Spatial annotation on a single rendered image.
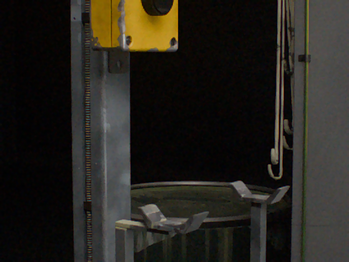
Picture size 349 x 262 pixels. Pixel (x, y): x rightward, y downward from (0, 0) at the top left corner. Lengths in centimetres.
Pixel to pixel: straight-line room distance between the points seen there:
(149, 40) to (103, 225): 25
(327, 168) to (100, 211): 51
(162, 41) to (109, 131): 14
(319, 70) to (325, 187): 21
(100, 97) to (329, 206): 55
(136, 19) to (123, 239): 27
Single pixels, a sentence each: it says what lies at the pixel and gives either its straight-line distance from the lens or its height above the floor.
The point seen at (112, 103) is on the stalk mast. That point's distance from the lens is 99.
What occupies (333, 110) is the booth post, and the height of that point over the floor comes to 119.
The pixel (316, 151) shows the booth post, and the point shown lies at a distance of 137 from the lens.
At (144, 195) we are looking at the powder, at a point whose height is 86.
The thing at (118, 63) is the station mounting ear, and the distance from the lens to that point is 99.
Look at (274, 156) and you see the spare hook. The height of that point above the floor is 110.
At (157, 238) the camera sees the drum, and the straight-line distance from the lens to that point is 192.
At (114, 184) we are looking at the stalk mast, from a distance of 101.
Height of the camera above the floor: 128
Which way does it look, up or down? 6 degrees down
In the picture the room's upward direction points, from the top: straight up
